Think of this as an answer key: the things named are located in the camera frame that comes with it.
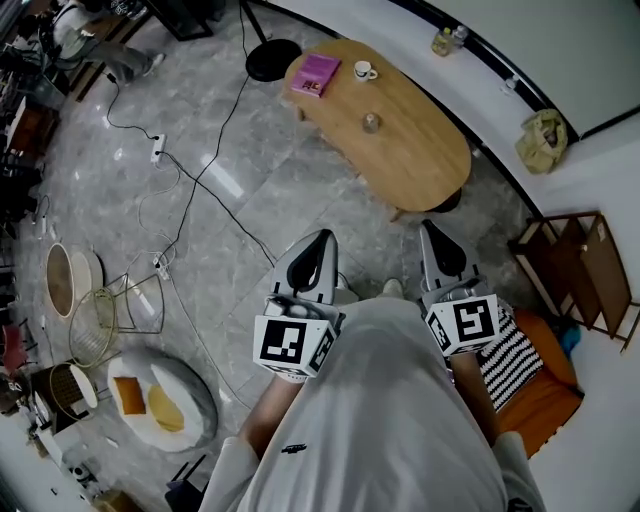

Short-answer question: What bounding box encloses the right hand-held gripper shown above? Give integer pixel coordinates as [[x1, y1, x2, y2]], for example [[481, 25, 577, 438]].
[[419, 219, 502, 359]]

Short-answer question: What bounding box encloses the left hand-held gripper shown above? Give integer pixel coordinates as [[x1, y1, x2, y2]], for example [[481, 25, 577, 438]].
[[252, 228, 347, 384]]

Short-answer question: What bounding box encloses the person's left forearm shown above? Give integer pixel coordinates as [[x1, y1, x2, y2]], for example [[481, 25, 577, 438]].
[[238, 374, 304, 459]]

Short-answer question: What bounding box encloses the person's right forearm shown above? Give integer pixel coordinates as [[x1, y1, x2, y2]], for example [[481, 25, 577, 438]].
[[451, 352, 502, 447]]

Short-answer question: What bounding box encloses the round wooden table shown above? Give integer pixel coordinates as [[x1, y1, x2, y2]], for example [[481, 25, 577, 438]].
[[282, 38, 474, 224]]

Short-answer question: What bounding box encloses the black white striped cushion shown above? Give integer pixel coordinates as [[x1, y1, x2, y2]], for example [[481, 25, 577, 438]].
[[476, 299, 547, 414]]

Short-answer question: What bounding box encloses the dark wooden rack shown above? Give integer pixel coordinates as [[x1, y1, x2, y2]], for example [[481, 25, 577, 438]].
[[506, 210, 635, 354]]

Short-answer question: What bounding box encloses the person's white t-shirt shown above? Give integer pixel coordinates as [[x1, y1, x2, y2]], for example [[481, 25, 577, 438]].
[[197, 294, 549, 512]]

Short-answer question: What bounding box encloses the blue cloth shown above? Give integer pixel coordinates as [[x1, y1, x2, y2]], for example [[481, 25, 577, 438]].
[[558, 323, 582, 354]]

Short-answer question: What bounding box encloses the orange sofa cushion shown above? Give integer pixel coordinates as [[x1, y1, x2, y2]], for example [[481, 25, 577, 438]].
[[493, 306, 587, 460]]

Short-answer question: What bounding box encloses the beige bag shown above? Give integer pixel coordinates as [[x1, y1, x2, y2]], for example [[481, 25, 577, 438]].
[[515, 108, 569, 176]]

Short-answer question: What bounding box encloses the yellow pillow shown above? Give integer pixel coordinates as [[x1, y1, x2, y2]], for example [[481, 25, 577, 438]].
[[146, 383, 188, 434]]

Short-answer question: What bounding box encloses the purple book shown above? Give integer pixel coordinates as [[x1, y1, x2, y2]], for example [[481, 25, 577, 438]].
[[291, 53, 344, 99]]

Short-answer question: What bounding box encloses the orange pillow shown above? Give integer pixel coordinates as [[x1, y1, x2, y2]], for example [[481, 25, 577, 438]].
[[111, 375, 148, 417]]

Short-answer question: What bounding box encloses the black standing fan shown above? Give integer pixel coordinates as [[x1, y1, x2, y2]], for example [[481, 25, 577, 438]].
[[238, 0, 304, 84]]

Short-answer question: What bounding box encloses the yellow drink bottle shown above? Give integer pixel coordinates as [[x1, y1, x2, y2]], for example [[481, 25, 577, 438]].
[[430, 27, 454, 58]]

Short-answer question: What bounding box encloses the black router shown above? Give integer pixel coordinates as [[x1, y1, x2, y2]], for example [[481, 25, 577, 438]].
[[164, 453, 212, 502]]

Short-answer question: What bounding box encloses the round white low table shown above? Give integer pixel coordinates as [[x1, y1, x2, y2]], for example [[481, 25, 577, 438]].
[[44, 242, 106, 320]]

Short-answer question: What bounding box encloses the rattan side table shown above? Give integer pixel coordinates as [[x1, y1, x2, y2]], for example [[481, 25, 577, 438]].
[[30, 361, 99, 424]]

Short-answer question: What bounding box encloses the black framed cabinet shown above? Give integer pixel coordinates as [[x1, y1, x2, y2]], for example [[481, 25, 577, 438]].
[[144, 0, 216, 44]]

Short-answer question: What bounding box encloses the pink chair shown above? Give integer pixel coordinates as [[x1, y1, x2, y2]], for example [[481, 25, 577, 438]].
[[0, 324, 27, 372]]

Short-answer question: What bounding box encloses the black power cable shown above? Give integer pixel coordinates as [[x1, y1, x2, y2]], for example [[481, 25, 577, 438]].
[[158, 0, 252, 264], [103, 72, 156, 142], [159, 149, 278, 265]]

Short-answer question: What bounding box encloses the white power cable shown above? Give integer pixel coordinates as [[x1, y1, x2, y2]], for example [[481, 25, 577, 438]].
[[136, 162, 251, 409]]

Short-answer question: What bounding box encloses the yellow wire chair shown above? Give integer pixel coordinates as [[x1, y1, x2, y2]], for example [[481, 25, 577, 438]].
[[68, 271, 167, 370]]

